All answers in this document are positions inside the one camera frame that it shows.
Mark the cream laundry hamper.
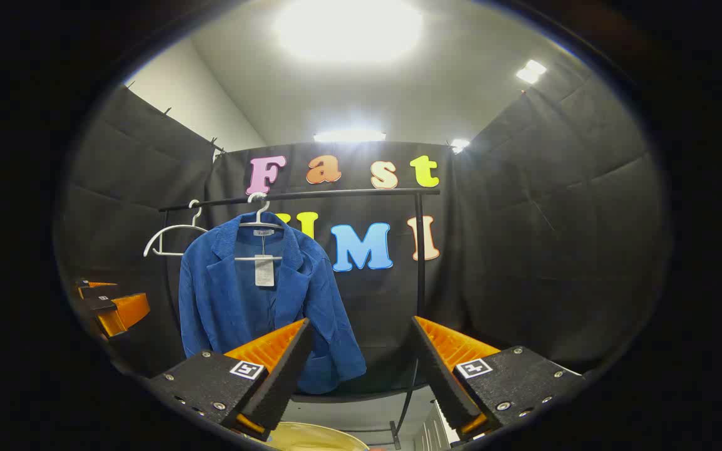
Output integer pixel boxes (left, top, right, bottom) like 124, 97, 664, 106
267, 422, 371, 451

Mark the blue corduroy jacket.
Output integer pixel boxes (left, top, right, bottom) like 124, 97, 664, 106
178, 211, 368, 395

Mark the ceiling light panel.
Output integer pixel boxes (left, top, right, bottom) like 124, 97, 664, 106
314, 130, 387, 143
516, 60, 548, 85
273, 0, 424, 63

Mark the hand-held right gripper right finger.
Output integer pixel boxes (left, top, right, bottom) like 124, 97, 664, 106
411, 316, 587, 439

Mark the white clothes hanger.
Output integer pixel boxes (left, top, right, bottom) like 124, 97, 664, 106
236, 193, 285, 261
143, 199, 209, 259

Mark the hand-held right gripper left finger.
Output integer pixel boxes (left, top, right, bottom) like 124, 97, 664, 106
148, 318, 315, 442

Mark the black clothes rack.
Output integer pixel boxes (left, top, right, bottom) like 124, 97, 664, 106
159, 188, 442, 450

